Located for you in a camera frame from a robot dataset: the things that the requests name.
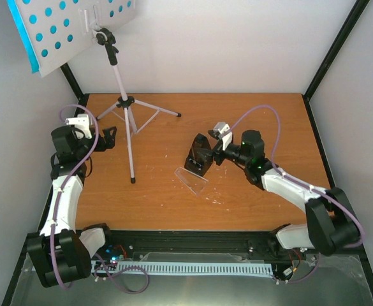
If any black aluminium frame post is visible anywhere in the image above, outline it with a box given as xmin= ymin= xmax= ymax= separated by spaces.
xmin=60 ymin=63 xmax=89 ymax=106

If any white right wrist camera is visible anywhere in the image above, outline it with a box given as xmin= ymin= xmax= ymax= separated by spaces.
xmin=208 ymin=122 xmax=233 ymax=151

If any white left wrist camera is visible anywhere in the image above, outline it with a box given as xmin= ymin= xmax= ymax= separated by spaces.
xmin=64 ymin=113 xmax=92 ymax=139

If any clear plastic metronome cover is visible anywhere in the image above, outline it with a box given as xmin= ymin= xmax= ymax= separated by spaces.
xmin=175 ymin=167 xmax=208 ymax=196

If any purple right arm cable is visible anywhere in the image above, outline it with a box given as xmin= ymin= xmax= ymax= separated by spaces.
xmin=229 ymin=104 xmax=365 ymax=285

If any black metronome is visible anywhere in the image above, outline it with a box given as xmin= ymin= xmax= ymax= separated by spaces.
xmin=184 ymin=133 xmax=213 ymax=177

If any black right frame post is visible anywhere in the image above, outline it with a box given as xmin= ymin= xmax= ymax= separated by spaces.
xmin=303 ymin=0 xmax=370 ymax=103

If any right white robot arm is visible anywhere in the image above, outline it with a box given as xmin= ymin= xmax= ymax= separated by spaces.
xmin=208 ymin=128 xmax=362 ymax=256

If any white tripod music stand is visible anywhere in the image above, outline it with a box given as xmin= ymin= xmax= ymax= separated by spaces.
xmin=6 ymin=0 xmax=182 ymax=184

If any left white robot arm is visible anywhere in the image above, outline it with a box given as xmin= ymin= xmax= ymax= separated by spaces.
xmin=27 ymin=125 xmax=117 ymax=288

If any light blue cable duct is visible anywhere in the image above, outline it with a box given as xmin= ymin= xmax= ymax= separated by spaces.
xmin=91 ymin=260 xmax=273 ymax=278

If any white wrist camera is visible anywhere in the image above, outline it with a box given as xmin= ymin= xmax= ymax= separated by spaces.
xmin=208 ymin=122 xmax=233 ymax=151
xmin=64 ymin=113 xmax=92 ymax=139

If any black front frame rail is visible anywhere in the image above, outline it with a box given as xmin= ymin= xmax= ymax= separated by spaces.
xmin=23 ymin=229 xmax=364 ymax=265

